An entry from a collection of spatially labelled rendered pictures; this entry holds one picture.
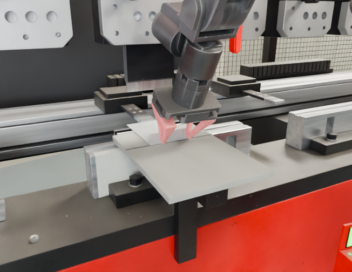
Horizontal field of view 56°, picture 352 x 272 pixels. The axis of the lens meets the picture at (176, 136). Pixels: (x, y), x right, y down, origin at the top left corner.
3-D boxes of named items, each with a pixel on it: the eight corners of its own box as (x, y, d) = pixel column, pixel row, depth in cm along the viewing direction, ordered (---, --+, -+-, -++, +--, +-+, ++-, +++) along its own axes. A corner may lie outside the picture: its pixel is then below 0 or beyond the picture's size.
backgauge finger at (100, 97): (122, 132, 71) (121, 110, 70) (94, 104, 93) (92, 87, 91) (173, 124, 76) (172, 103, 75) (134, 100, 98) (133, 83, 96)
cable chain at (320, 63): (248, 77, 124) (249, 66, 123) (239, 74, 129) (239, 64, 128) (330, 69, 143) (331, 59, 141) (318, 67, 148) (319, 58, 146)
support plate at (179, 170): (169, 204, 44) (169, 198, 43) (112, 140, 66) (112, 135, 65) (273, 176, 51) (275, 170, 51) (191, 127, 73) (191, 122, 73)
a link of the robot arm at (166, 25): (201, 2, 40) (249, 0, 44) (152, -36, 46) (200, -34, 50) (177, 82, 48) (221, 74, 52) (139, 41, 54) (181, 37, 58)
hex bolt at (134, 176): (131, 188, 65) (130, 181, 64) (127, 182, 67) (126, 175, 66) (144, 185, 66) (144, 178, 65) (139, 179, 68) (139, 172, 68)
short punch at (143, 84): (128, 93, 65) (125, 42, 61) (124, 91, 66) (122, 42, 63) (174, 88, 69) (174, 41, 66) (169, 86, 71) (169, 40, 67)
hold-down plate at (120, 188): (116, 209, 63) (115, 195, 62) (108, 196, 68) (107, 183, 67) (243, 176, 76) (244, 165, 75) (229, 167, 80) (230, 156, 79)
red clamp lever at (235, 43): (235, 54, 64) (238, 0, 61) (223, 52, 67) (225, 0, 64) (242, 53, 65) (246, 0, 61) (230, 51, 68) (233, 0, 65)
